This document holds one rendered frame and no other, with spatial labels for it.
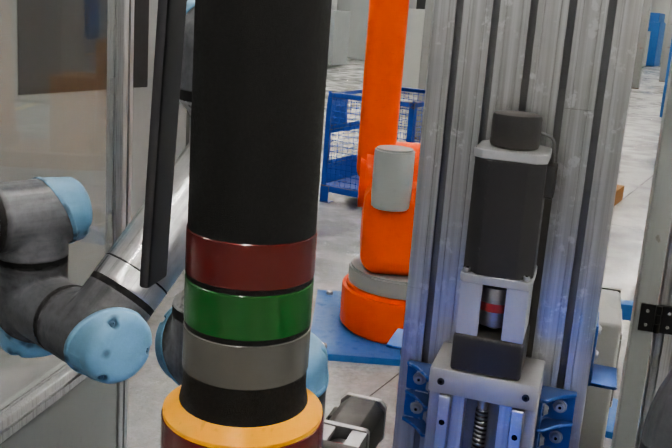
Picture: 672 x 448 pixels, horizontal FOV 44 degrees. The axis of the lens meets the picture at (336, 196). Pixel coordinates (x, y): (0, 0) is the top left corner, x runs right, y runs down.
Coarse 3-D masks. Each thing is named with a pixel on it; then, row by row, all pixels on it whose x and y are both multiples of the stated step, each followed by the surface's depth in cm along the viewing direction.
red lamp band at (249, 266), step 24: (192, 240) 21; (216, 240) 20; (312, 240) 21; (192, 264) 21; (216, 264) 20; (240, 264) 20; (264, 264) 20; (288, 264) 20; (312, 264) 21; (240, 288) 20; (264, 288) 20; (288, 288) 21
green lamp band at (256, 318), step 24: (192, 288) 21; (312, 288) 22; (192, 312) 21; (216, 312) 20; (240, 312) 20; (264, 312) 20; (288, 312) 21; (216, 336) 21; (240, 336) 20; (264, 336) 21; (288, 336) 21
